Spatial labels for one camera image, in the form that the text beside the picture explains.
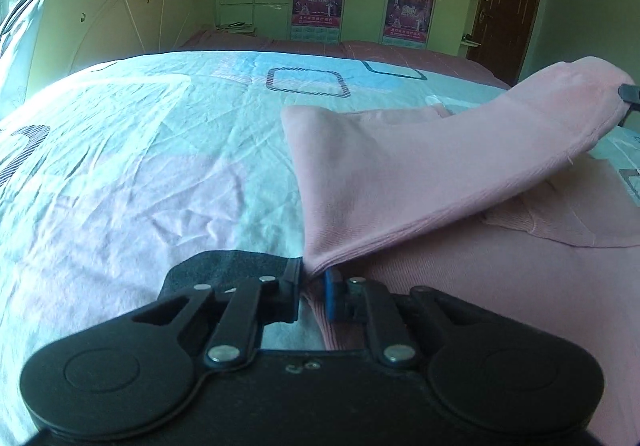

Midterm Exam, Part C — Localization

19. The pink knit garment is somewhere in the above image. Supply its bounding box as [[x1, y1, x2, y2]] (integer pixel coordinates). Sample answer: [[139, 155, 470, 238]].
[[282, 57, 639, 445]]

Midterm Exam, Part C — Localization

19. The pink striped bed cover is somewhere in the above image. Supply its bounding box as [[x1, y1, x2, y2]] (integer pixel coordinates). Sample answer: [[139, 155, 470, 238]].
[[179, 30, 510, 89]]

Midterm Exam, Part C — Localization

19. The light blue patterned bedsheet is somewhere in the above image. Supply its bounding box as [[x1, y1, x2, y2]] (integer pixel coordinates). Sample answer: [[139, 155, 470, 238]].
[[1, 51, 639, 445]]

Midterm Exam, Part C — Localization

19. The lower right pink poster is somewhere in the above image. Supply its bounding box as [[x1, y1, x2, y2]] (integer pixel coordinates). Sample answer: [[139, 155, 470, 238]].
[[382, 0, 434, 47]]

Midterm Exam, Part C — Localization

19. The cream curved headboard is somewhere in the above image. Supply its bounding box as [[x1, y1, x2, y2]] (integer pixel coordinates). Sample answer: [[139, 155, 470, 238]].
[[26, 0, 196, 97]]

